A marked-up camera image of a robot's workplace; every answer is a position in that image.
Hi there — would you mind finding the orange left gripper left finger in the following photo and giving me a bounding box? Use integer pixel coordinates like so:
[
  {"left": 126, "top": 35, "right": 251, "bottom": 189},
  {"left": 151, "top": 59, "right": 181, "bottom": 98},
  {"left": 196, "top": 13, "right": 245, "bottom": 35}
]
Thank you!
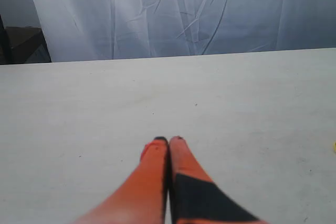
[{"left": 74, "top": 136, "right": 169, "bottom": 223}]

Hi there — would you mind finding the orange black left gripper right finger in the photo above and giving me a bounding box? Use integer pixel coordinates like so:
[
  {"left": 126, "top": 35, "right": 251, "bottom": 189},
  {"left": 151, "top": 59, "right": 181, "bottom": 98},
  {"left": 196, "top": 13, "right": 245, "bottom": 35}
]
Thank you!
[{"left": 169, "top": 136, "right": 266, "bottom": 223}]

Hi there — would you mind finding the white backdrop curtain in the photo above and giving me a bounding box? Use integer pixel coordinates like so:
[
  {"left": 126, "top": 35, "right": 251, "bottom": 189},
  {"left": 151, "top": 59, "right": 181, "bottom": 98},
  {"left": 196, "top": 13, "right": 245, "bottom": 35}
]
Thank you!
[{"left": 0, "top": 0, "right": 336, "bottom": 61}]

